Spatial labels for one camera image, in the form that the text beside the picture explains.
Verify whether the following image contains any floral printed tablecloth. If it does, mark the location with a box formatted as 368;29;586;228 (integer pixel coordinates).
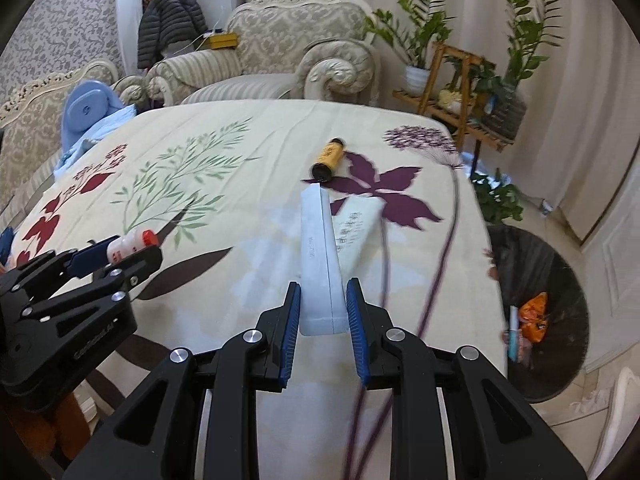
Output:
0;99;508;480

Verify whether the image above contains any low green floor plant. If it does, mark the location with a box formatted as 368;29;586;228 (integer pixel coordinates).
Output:
470;160;526;226

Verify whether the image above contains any light blue cloth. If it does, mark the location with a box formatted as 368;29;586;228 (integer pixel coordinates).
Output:
54;106;137;178

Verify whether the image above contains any small leafy plant yellow pot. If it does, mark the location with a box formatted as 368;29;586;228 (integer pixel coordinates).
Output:
439;55;501;113

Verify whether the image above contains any long white cardboard box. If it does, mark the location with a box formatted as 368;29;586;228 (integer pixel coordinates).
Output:
299;183;348;336

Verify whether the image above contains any yellow label dark bottle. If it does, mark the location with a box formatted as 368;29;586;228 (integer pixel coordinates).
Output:
311;137;347;182

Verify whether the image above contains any black round bin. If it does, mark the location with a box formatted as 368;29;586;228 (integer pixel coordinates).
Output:
482;225;590;403

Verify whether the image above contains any white door frame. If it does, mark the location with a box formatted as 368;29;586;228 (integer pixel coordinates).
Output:
116;0;146;81

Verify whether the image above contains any white panelled door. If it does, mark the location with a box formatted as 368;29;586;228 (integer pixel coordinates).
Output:
575;160;640;376

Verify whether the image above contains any wooden plant stand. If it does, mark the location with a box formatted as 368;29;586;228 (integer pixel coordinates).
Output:
392;42;511;153

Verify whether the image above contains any tall green plant dark pot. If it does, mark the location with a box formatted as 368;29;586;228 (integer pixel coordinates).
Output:
480;0;563;141

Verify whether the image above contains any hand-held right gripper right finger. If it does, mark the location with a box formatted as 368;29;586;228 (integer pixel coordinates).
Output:
345;277;586;480

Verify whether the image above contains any cream curtain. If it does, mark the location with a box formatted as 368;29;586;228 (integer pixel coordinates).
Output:
235;0;640;241

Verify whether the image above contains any blue and white tube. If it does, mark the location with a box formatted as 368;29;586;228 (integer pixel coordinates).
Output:
507;306;521;361

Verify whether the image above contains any white printed paper bag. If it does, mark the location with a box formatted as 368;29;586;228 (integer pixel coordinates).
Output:
330;197;386;268

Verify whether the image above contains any green plant in white pot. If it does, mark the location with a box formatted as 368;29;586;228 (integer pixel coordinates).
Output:
364;0;456;97

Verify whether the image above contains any orange plastic wrapper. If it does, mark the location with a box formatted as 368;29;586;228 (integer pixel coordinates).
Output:
517;292;548;343

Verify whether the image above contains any small white plastic bottle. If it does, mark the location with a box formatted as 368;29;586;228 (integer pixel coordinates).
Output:
106;229;160;265

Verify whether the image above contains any ornate beige sofa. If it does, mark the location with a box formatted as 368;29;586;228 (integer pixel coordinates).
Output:
0;59;146;196

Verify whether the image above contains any blue plastic seat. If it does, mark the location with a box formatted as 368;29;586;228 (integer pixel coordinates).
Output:
62;80;126;151

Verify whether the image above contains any ornate beige armchair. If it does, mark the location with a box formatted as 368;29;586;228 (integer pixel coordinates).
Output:
145;0;377;108

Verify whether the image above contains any brown wooden stool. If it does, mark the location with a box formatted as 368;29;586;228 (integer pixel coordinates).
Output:
0;390;98;466

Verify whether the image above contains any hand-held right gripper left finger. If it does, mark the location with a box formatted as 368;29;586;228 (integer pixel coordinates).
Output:
62;282;303;480

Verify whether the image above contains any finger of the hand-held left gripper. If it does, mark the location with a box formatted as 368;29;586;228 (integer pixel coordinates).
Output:
22;246;165;321
10;236;121;288

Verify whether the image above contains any dark grey puffer jacket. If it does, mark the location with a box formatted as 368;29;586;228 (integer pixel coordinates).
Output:
137;0;208;70

